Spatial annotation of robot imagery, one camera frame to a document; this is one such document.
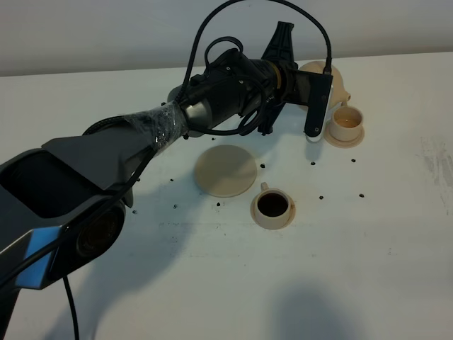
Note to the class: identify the beige ceramic teapot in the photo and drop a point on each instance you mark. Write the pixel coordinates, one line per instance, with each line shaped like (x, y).
(339, 96)

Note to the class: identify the near beige cup saucer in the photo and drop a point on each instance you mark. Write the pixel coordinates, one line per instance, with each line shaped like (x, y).
(272, 223)

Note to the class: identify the beige cup saucer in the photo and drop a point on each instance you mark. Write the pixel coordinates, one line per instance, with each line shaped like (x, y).
(272, 223)
(344, 143)

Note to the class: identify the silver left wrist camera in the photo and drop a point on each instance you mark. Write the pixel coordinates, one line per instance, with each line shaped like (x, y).
(321, 86)

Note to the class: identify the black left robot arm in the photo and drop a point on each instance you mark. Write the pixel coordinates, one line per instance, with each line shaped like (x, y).
(63, 204)

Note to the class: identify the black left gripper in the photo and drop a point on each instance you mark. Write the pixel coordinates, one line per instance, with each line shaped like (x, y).
(292, 85)

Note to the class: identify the beige teacup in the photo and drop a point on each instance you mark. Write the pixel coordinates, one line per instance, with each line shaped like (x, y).
(273, 201)
(346, 124)

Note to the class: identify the far beige cup saucer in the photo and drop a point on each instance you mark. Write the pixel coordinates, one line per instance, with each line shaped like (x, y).
(344, 143)

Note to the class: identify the far beige teacup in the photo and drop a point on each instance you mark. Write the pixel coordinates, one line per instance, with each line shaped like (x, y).
(346, 124)

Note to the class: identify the near beige teacup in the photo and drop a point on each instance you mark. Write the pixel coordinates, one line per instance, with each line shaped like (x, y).
(273, 201)

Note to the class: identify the beige teapot saucer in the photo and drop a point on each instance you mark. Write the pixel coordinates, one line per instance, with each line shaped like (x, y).
(225, 171)

